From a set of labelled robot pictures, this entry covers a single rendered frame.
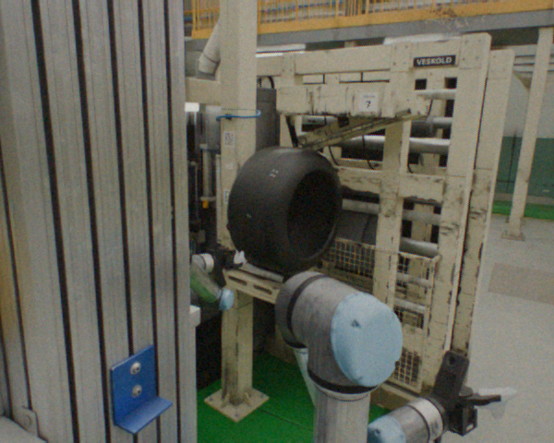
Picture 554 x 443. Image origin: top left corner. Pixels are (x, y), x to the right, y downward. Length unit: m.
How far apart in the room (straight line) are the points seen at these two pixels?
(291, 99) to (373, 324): 1.72
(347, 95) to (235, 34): 0.59
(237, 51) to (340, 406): 1.73
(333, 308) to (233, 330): 1.80
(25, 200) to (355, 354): 0.44
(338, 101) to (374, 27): 5.34
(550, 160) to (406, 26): 4.86
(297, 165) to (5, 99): 1.42
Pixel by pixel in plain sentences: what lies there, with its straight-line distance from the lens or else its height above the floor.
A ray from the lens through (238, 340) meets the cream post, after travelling 2.41.
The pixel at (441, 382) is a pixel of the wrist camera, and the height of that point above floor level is 1.10.
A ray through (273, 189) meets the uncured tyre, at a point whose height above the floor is 1.33.
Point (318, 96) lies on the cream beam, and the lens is 2.12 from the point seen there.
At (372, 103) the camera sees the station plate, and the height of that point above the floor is 1.69.
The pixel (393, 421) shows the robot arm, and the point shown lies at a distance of 0.88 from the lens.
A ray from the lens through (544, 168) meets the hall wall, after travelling 10.63.
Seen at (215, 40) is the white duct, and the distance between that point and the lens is 2.66.
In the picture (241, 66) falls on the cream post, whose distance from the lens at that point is 2.12.
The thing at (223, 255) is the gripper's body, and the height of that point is 1.08.
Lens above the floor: 1.61
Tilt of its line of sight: 13 degrees down
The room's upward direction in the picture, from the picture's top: 2 degrees clockwise
